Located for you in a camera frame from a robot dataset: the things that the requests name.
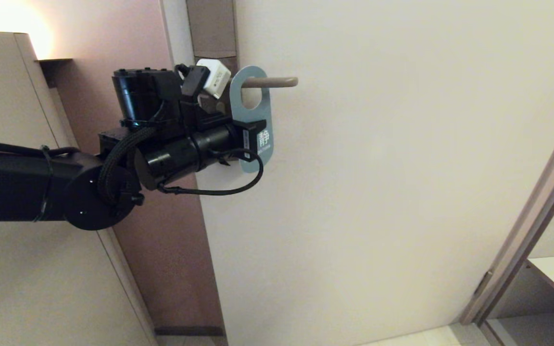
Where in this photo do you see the black left camera bracket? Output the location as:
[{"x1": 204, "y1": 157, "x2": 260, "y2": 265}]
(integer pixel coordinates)
[{"x1": 179, "y1": 64, "x2": 232, "y2": 132}]

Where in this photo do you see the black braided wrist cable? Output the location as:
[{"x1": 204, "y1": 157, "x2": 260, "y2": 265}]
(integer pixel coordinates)
[{"x1": 98, "y1": 126, "x2": 155, "y2": 205}]

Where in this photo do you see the brown door lock plate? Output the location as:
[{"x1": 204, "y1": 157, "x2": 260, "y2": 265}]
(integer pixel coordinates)
[{"x1": 186, "y1": 0, "x2": 238, "y2": 69}]

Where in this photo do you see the black left camera cable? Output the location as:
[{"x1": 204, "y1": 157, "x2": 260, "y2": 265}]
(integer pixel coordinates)
[{"x1": 157, "y1": 148, "x2": 264, "y2": 197}]

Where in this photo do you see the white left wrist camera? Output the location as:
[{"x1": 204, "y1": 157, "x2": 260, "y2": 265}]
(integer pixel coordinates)
[{"x1": 196, "y1": 59, "x2": 232, "y2": 100}]

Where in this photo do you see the beige metal door handle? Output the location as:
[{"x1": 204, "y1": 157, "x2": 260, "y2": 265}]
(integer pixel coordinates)
[{"x1": 241, "y1": 76, "x2": 299, "y2": 89}]

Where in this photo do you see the white room door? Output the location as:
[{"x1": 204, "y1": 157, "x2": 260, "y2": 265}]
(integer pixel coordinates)
[{"x1": 162, "y1": 0, "x2": 554, "y2": 346}]

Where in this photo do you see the white and blue door hanger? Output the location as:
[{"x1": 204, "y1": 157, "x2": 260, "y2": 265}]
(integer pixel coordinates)
[{"x1": 229, "y1": 66, "x2": 276, "y2": 174}]

